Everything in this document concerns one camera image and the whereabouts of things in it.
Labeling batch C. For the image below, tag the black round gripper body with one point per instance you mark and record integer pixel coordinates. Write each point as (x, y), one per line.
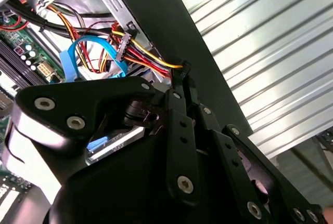
(117, 195)

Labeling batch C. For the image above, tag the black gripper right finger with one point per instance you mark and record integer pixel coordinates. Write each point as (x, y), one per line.
(229, 156)

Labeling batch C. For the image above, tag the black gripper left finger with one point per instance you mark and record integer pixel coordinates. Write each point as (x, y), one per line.
(78, 96)

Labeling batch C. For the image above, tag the hard disk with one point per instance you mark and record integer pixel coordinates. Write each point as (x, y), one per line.
(125, 141)

